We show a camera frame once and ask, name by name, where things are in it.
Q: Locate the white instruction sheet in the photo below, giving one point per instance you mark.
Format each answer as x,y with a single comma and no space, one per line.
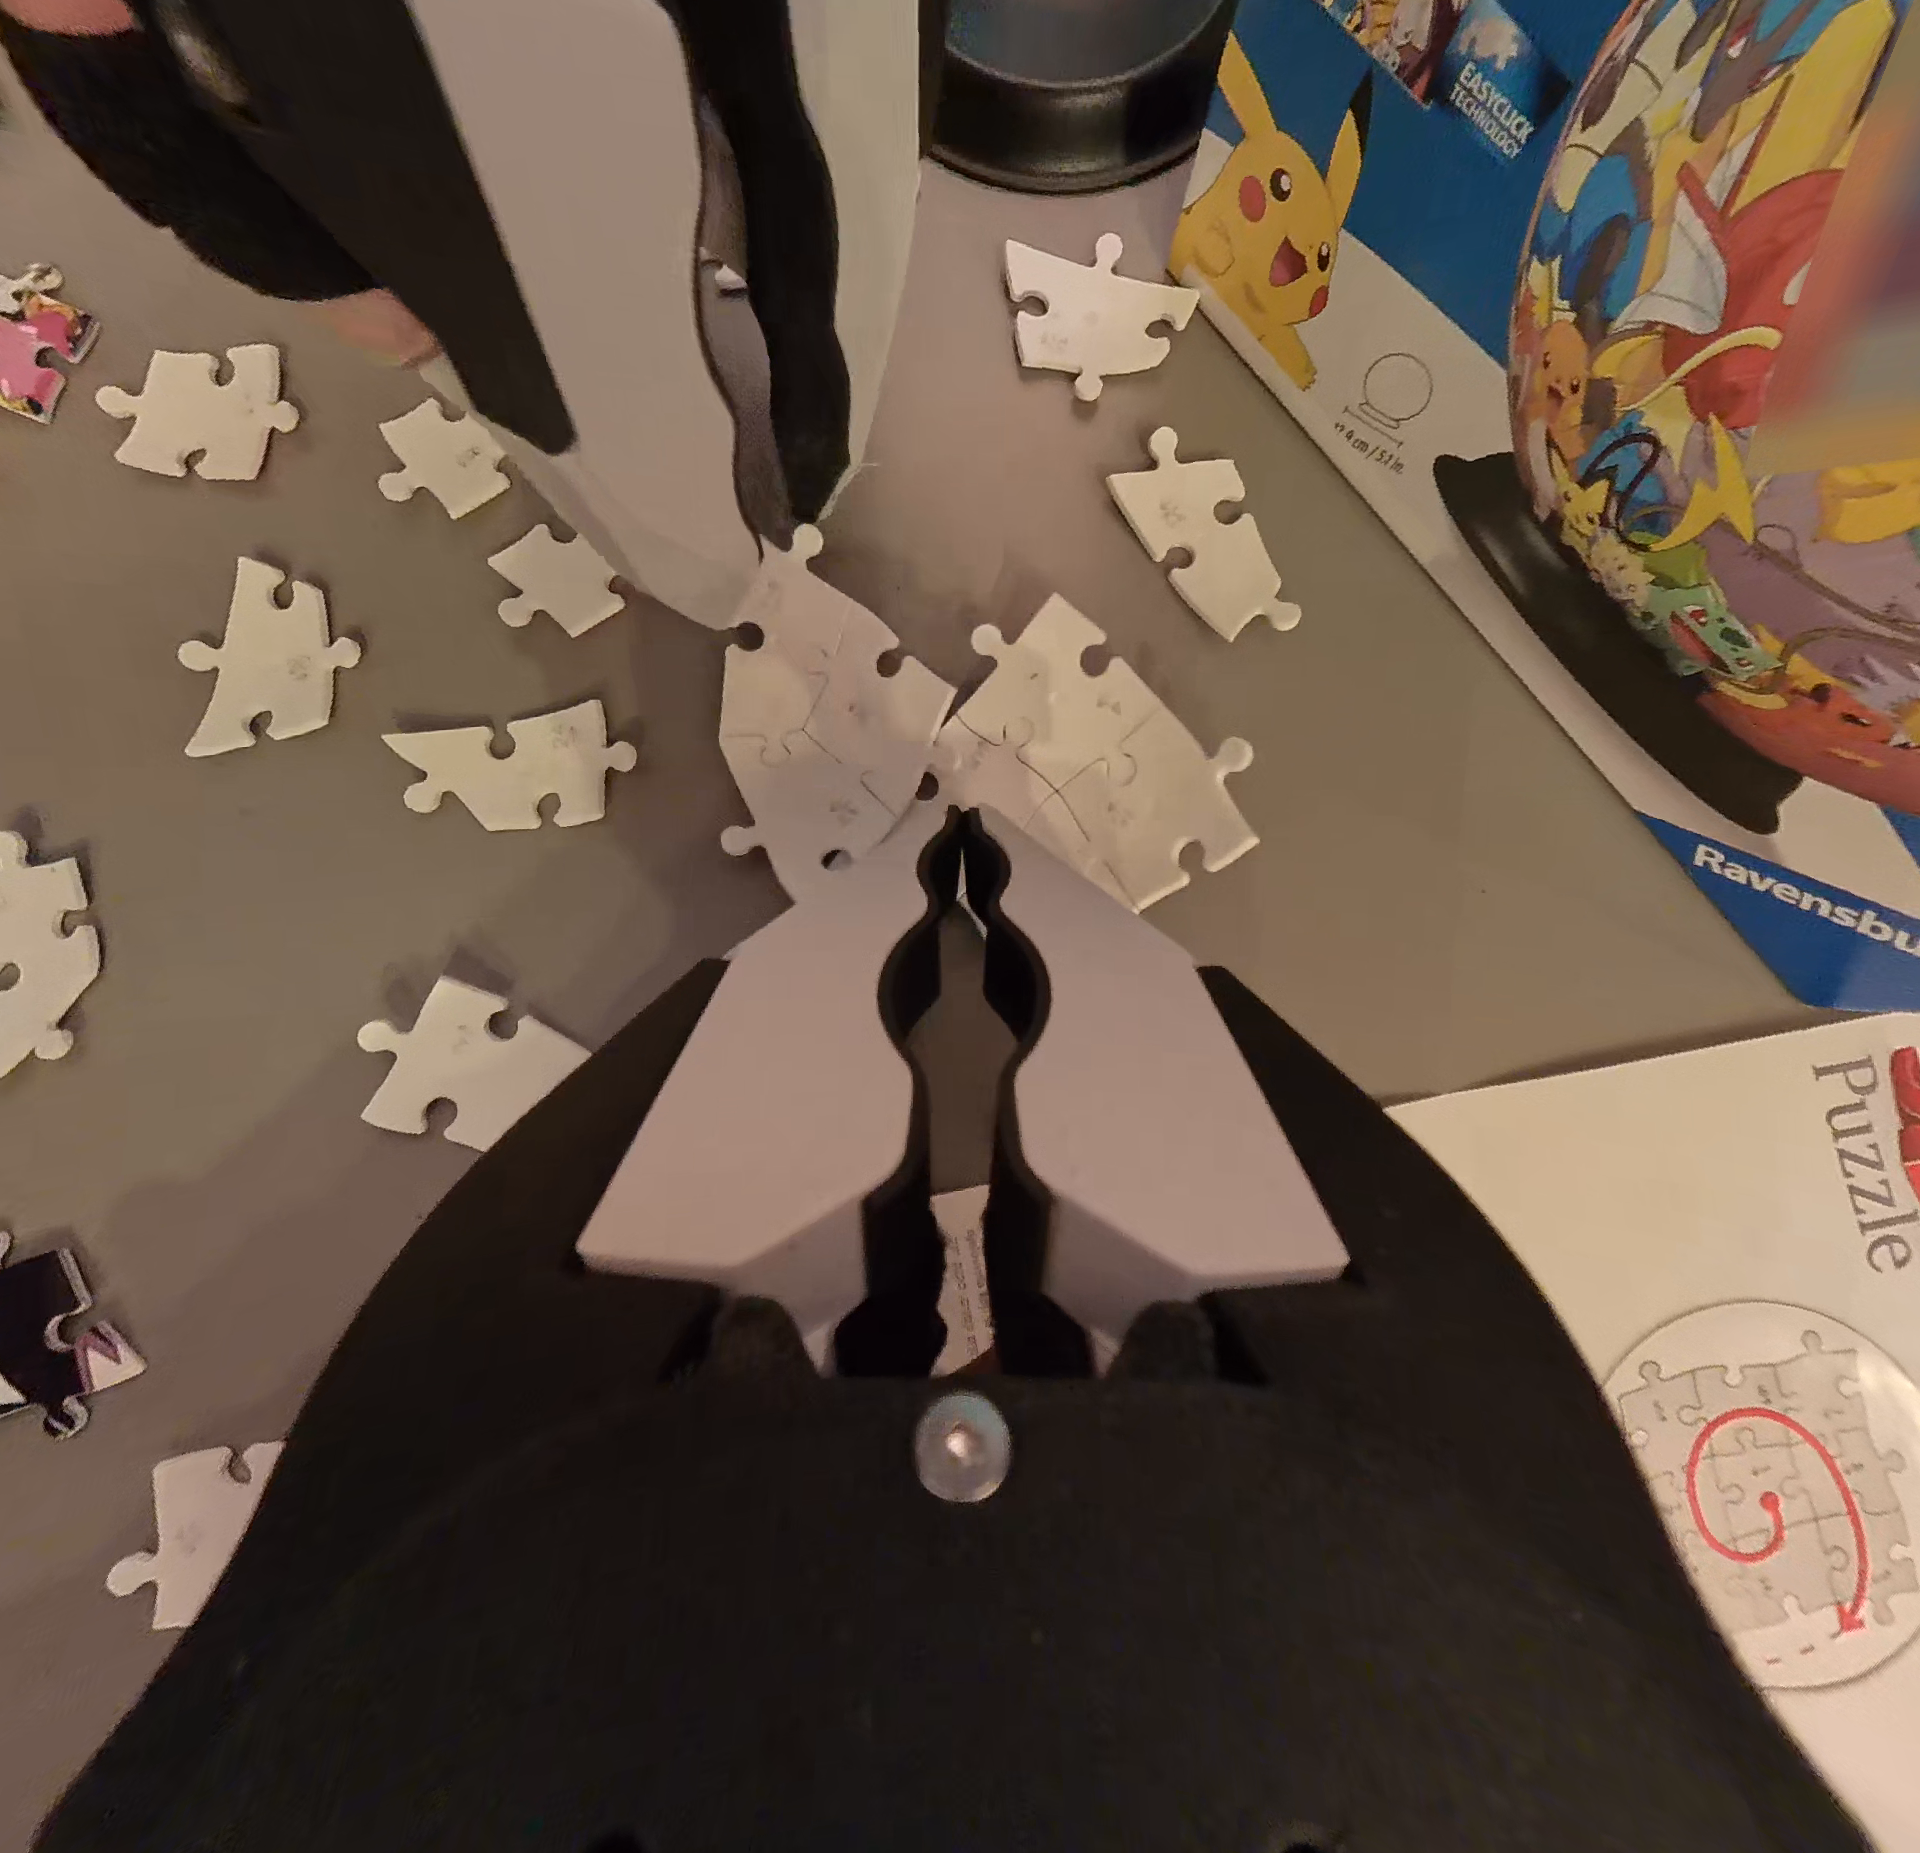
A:
1649,1208

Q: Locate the white puzzle pieces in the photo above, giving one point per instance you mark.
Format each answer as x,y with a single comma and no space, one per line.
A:
241,653

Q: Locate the black round ball stand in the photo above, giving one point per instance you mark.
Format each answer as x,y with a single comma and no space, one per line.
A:
1079,144

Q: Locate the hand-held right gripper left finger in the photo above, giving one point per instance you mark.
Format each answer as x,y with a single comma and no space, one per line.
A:
720,1132

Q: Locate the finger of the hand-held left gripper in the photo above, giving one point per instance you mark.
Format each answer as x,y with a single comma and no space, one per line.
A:
871,158
570,158

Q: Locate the black printed puzzle piece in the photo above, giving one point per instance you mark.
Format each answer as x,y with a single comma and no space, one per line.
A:
45,1313

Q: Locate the four-piece white puzzle section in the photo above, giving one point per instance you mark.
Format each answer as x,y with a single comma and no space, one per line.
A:
1051,683

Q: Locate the colourful cartoon puzzle box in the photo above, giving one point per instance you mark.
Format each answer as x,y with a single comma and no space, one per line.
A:
1351,308

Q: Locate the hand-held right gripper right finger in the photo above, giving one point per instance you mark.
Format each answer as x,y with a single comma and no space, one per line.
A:
1185,1132

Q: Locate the pink printed puzzle piece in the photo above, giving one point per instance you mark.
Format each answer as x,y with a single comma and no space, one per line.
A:
39,344

